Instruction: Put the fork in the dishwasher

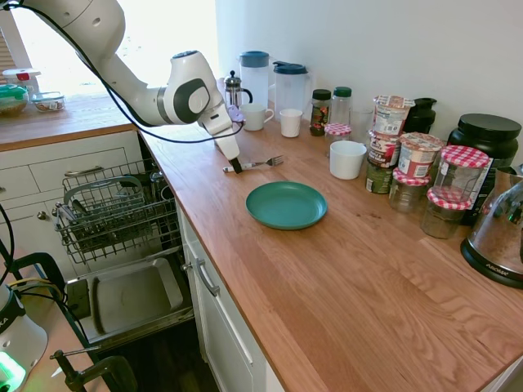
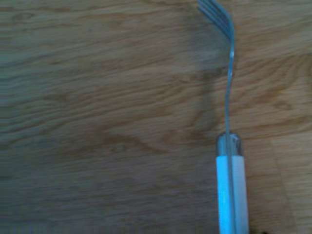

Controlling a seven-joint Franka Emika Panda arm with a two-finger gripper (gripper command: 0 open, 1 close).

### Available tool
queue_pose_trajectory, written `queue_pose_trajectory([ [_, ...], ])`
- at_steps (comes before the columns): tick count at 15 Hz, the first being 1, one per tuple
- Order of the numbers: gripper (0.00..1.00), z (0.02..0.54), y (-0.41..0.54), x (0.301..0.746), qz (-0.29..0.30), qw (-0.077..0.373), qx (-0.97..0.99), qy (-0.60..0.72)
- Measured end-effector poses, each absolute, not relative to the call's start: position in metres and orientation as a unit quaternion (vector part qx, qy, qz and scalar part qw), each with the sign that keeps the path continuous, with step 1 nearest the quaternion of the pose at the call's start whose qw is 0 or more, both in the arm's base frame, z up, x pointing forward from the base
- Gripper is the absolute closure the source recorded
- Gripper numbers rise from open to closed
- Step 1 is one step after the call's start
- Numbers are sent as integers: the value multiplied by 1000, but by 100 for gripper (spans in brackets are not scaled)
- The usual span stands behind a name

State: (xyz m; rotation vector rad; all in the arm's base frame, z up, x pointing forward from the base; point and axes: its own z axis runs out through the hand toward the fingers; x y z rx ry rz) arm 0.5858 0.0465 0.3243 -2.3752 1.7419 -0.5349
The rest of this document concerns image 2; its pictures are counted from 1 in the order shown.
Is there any white handled metal fork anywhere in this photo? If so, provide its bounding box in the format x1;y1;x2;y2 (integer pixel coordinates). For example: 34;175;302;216
196;0;251;234

